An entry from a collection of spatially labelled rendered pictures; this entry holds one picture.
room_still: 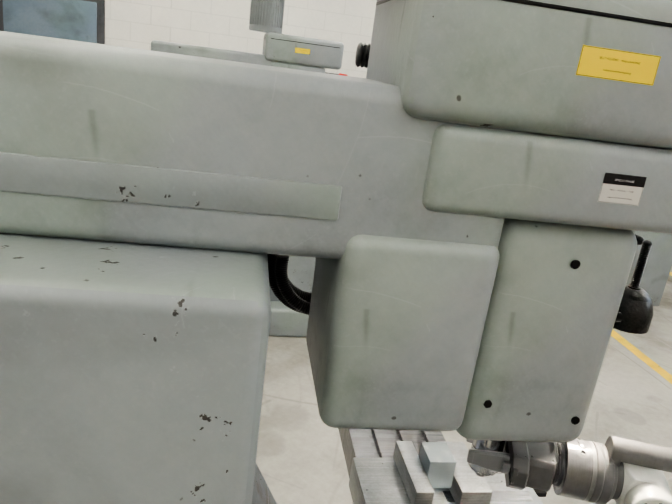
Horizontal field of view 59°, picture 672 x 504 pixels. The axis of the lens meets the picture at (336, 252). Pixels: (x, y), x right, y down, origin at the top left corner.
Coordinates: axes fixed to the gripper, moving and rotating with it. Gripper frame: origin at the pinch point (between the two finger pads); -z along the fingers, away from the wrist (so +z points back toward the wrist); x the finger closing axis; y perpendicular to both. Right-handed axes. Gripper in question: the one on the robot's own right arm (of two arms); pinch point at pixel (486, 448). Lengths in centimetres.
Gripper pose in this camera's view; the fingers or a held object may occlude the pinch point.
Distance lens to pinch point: 99.7
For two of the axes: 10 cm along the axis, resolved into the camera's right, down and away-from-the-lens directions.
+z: 9.7, 1.7, -1.5
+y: -1.2, 9.5, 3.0
